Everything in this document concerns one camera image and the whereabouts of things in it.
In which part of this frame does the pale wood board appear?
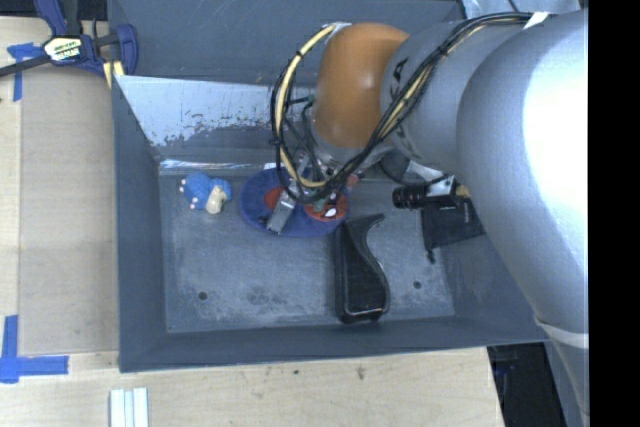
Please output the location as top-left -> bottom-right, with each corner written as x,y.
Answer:
17,64 -> 122,357

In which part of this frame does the blue and cream toy animal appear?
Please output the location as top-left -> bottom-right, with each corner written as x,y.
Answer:
178,171 -> 234,216

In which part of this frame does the black curved handle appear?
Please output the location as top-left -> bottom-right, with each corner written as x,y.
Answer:
333,212 -> 392,326

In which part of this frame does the black flat pouch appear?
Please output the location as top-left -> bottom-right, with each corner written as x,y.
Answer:
419,204 -> 488,265

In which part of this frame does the blue round disc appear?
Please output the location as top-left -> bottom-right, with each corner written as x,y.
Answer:
237,166 -> 352,239

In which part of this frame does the grey metal bin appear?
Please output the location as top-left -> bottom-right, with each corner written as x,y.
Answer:
104,0 -> 552,374

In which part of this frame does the red toy with white eyes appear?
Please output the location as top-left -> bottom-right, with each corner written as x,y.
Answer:
303,192 -> 350,223

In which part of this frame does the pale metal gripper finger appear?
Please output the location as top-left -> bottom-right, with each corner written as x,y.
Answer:
266,192 -> 297,234

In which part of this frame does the black cylinder on white bracket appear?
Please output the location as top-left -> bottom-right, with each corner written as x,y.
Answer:
391,172 -> 472,212

